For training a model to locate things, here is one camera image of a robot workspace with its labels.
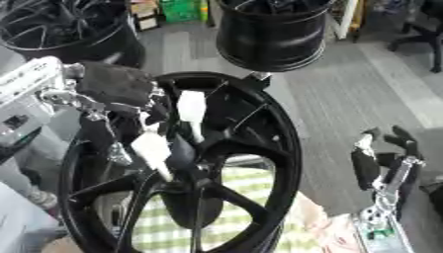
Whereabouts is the black spoked wheel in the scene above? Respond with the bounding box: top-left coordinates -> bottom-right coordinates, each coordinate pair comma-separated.
56,71 -> 305,253

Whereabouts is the white shelf unit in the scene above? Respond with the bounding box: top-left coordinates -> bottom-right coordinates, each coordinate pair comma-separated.
325,0 -> 369,43

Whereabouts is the black office chair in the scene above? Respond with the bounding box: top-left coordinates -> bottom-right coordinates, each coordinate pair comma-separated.
386,0 -> 443,74

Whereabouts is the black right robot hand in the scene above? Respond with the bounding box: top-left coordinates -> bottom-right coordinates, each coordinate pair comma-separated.
349,125 -> 428,211

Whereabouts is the green box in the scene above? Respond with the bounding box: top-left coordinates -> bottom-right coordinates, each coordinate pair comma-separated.
159,0 -> 212,24

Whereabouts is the black wheel rim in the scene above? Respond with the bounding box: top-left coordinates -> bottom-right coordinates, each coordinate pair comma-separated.
215,0 -> 338,73
0,0 -> 147,69

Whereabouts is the white hub pin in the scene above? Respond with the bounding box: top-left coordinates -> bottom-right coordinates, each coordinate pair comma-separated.
130,122 -> 175,183
174,90 -> 210,144

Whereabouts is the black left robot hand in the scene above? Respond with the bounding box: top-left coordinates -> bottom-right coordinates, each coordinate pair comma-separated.
38,61 -> 175,166

